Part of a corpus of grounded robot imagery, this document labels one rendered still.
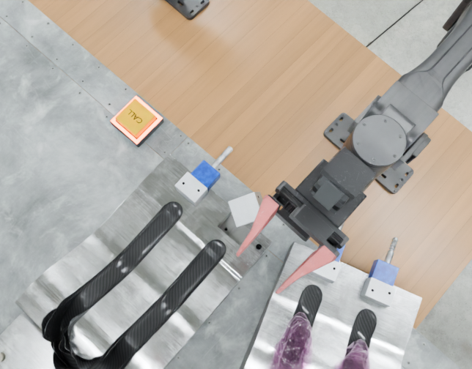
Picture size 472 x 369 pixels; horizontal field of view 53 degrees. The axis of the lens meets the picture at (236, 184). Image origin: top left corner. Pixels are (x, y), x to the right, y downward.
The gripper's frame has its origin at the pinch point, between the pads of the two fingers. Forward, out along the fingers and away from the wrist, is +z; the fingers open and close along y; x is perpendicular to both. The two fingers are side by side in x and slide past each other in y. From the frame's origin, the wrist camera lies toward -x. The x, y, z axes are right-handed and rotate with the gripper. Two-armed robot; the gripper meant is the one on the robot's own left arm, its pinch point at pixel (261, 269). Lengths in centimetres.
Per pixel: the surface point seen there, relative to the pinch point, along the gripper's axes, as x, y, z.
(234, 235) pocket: 33.3, -8.2, -4.1
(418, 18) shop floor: 123, -23, -135
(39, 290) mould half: 25.3, -24.9, 25.9
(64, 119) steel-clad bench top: 39, -52, 2
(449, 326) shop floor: 121, 63, -42
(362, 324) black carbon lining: 34.8, 20.4, -8.4
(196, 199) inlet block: 27.9, -17.1, -3.6
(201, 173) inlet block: 29.3, -20.3, -8.0
